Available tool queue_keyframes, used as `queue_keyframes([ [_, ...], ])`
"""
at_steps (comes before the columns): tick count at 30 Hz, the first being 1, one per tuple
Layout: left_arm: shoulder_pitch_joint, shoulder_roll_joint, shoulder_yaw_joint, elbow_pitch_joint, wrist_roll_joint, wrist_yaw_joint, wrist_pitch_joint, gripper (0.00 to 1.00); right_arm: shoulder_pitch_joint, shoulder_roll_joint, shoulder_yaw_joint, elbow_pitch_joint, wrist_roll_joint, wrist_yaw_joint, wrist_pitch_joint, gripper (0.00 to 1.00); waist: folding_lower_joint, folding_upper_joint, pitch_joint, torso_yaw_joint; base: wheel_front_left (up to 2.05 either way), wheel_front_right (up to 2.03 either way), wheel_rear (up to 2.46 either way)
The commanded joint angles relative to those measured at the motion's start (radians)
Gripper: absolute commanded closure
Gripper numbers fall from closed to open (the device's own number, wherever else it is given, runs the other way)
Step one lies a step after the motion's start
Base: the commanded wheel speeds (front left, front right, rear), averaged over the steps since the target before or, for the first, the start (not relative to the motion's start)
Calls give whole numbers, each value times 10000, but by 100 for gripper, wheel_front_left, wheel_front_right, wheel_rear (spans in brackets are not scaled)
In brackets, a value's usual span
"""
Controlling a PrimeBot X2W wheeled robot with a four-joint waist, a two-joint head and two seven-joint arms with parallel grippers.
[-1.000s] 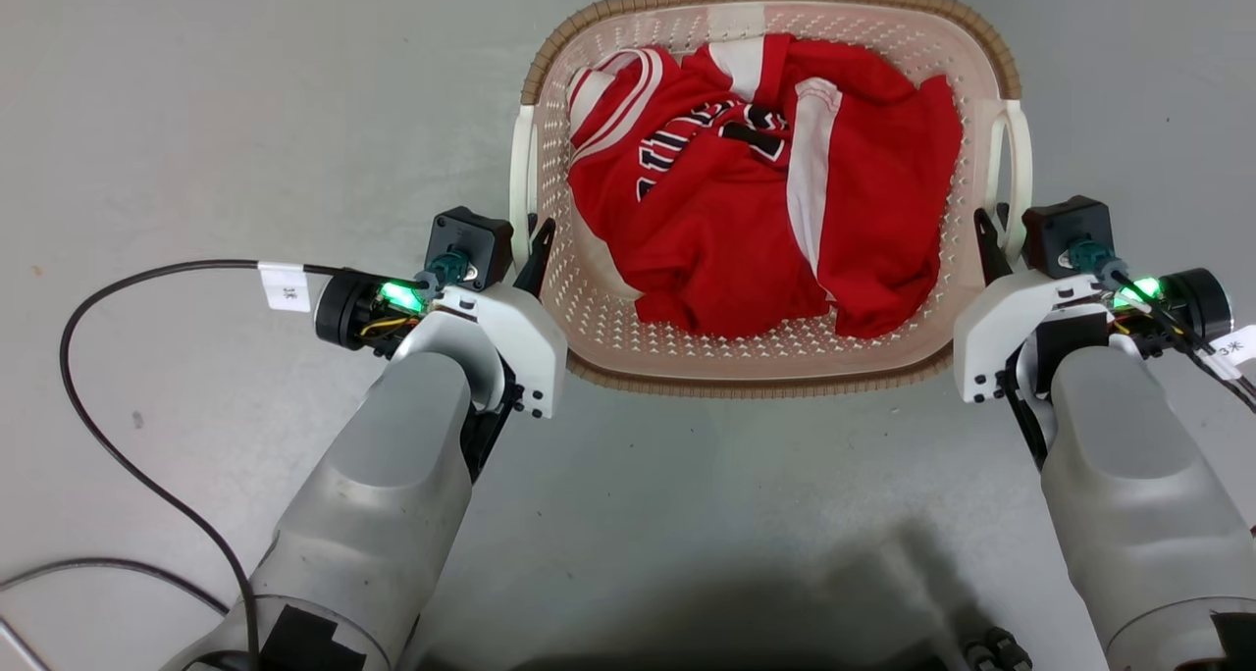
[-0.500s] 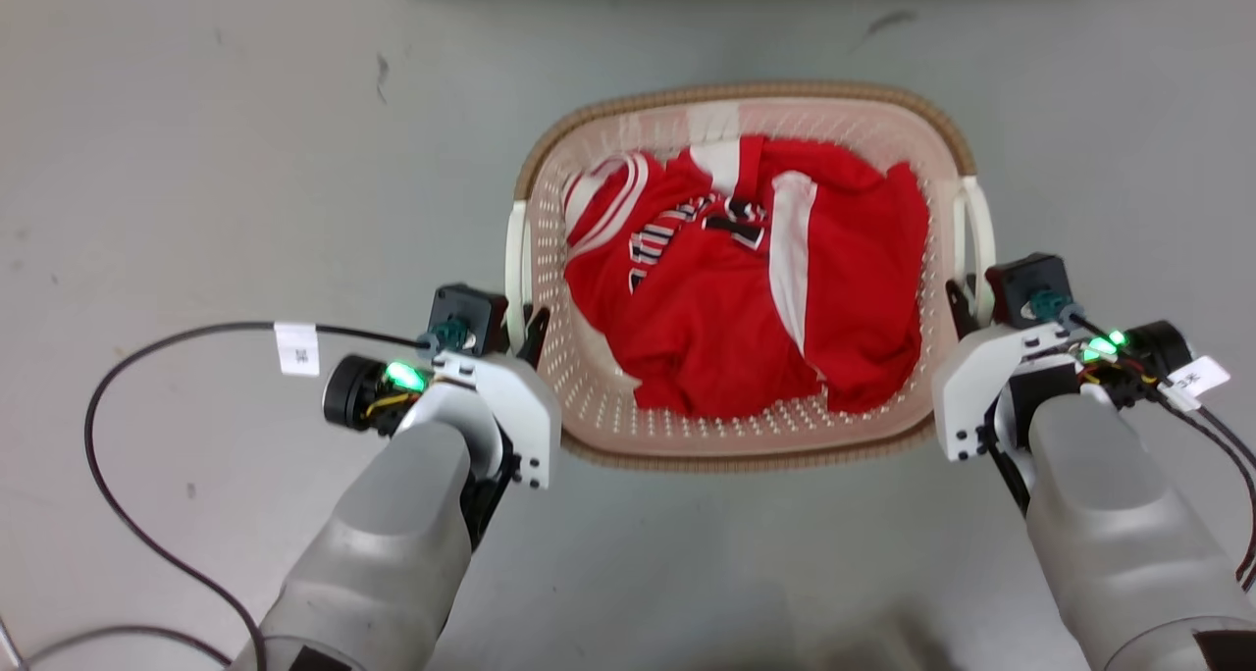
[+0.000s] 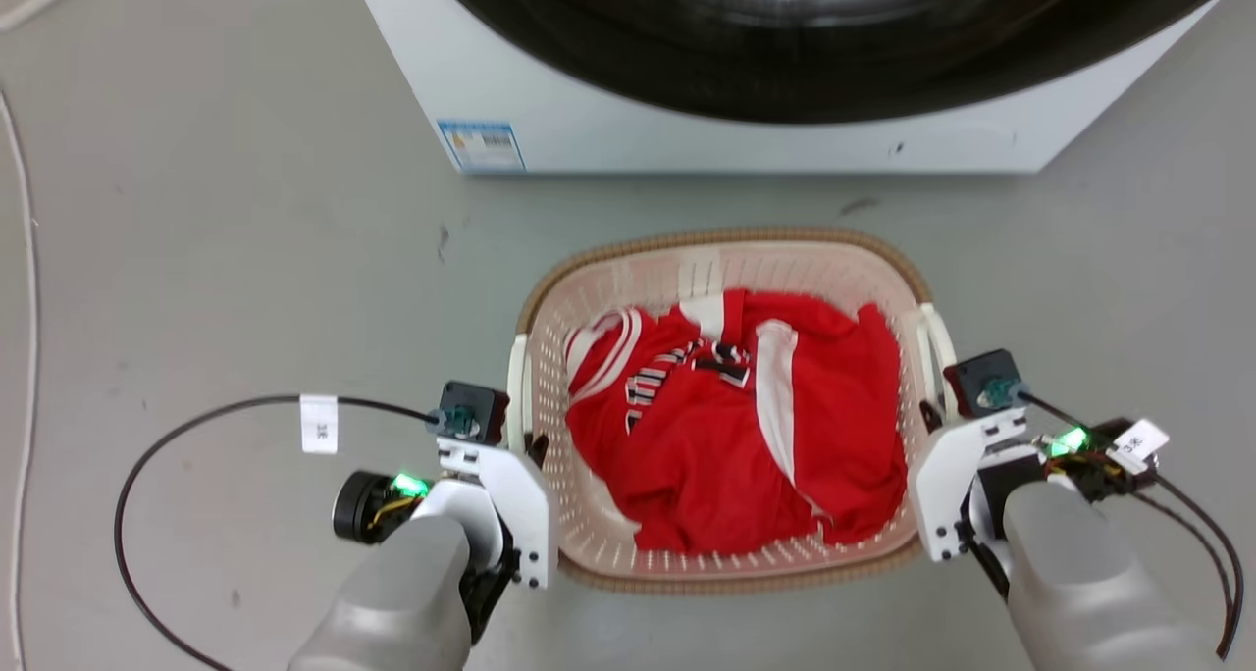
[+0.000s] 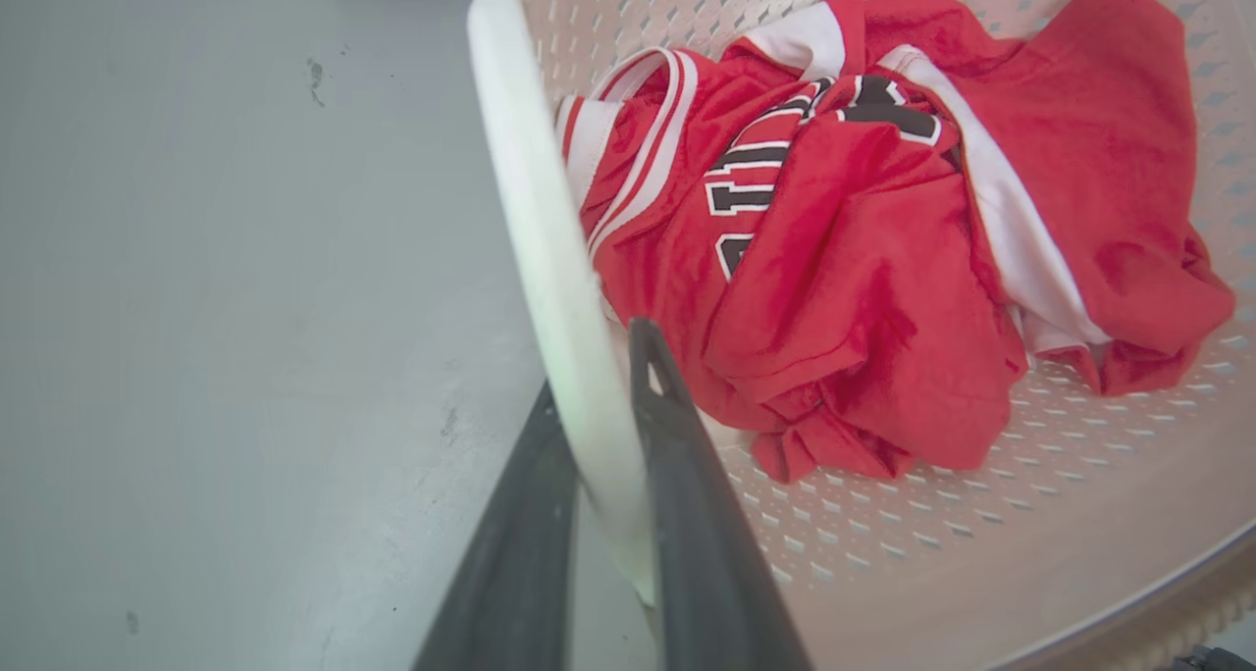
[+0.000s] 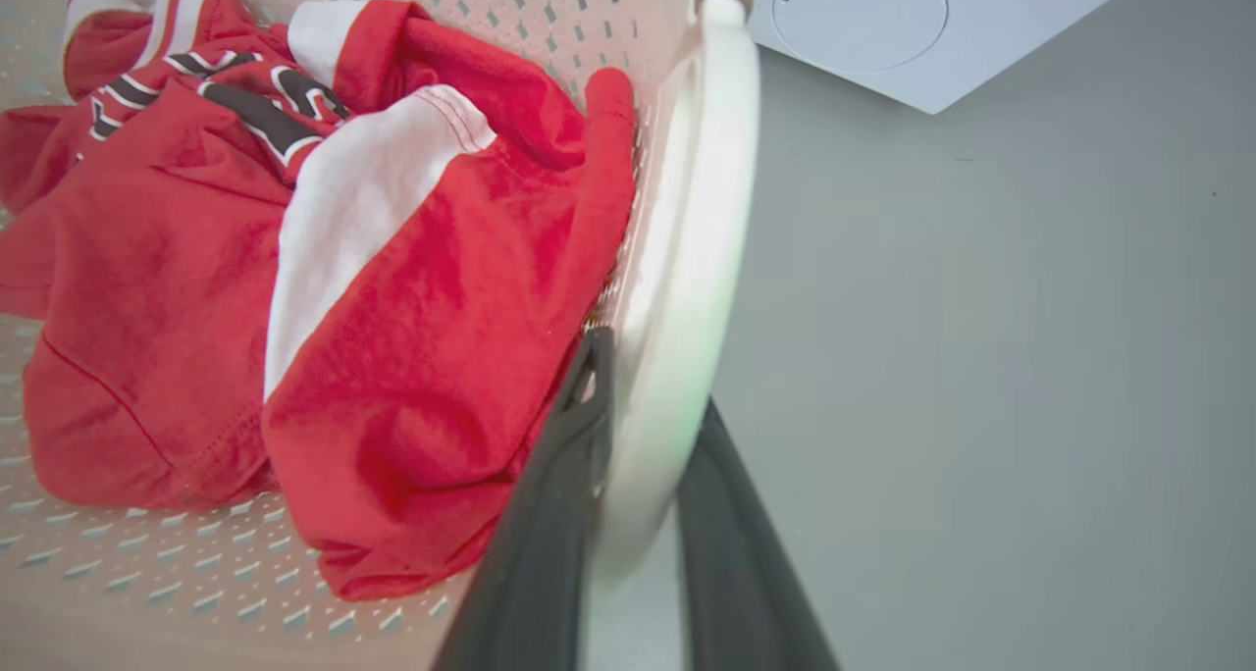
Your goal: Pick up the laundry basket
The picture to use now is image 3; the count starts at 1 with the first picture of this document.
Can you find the red white sports jersey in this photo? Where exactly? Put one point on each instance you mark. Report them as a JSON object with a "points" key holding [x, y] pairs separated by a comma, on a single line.
{"points": [[716, 455]]}

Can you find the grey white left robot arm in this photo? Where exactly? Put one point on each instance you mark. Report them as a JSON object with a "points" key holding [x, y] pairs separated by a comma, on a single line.
{"points": [[392, 593]]}

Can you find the blue white energy label sticker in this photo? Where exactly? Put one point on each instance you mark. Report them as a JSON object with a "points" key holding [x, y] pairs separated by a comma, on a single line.
{"points": [[481, 146]]}

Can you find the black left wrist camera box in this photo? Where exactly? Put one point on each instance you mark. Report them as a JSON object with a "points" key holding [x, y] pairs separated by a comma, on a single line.
{"points": [[473, 411]]}

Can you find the black round washing machine door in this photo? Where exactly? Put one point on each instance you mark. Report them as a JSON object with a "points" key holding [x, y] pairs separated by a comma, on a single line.
{"points": [[805, 73]]}

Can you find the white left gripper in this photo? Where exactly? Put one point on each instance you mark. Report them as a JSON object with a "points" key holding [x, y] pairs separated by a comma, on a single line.
{"points": [[520, 504]]}

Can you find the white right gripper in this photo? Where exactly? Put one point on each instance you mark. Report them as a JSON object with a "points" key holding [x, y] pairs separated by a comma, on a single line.
{"points": [[947, 475]]}

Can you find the beige plastic laundry basket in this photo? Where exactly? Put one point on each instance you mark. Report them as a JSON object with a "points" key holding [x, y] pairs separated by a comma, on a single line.
{"points": [[599, 534]]}

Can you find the white washing machine body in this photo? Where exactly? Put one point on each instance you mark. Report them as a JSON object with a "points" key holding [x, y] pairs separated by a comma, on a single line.
{"points": [[589, 112]]}

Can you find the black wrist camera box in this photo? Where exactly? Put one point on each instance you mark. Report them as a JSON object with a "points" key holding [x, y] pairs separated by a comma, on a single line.
{"points": [[473, 411], [984, 382]]}

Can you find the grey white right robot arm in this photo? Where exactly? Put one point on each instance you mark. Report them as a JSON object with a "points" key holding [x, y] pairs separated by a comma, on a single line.
{"points": [[1079, 583]]}

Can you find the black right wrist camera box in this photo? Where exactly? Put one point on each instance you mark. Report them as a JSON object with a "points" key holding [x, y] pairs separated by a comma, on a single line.
{"points": [[984, 382]]}

